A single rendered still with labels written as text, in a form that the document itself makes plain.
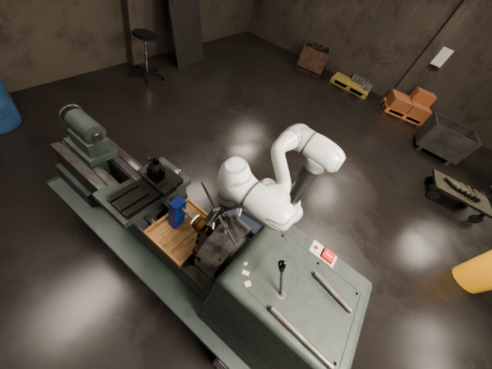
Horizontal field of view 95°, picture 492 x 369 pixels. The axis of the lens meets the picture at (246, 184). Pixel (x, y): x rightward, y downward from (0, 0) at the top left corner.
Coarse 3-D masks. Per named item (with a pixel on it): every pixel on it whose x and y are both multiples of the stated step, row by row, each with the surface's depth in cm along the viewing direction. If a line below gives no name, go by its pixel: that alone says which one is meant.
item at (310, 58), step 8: (312, 40) 652; (304, 48) 591; (312, 48) 586; (320, 48) 622; (328, 48) 652; (304, 56) 603; (312, 56) 599; (320, 56) 594; (328, 56) 590; (304, 64) 617; (312, 64) 612; (320, 64) 607; (312, 72) 634; (320, 72) 621
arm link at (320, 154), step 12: (312, 144) 108; (324, 144) 107; (336, 144) 109; (312, 156) 110; (324, 156) 107; (336, 156) 106; (312, 168) 115; (324, 168) 110; (336, 168) 108; (300, 180) 129; (312, 180) 125; (300, 192) 136; (300, 204) 154; (300, 216) 157
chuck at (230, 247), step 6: (246, 228) 113; (240, 234) 108; (246, 234) 113; (240, 240) 108; (228, 246) 104; (234, 246) 104; (222, 252) 103; (228, 252) 103; (216, 258) 104; (222, 258) 103; (216, 264) 104; (222, 264) 107; (210, 270) 107; (216, 270) 105; (216, 276) 118
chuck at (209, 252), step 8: (232, 224) 111; (240, 224) 114; (216, 232) 106; (232, 232) 108; (208, 240) 105; (216, 240) 105; (224, 240) 105; (200, 248) 107; (208, 248) 105; (216, 248) 104; (200, 256) 107; (208, 256) 105; (216, 256) 104; (200, 264) 111; (208, 264) 106
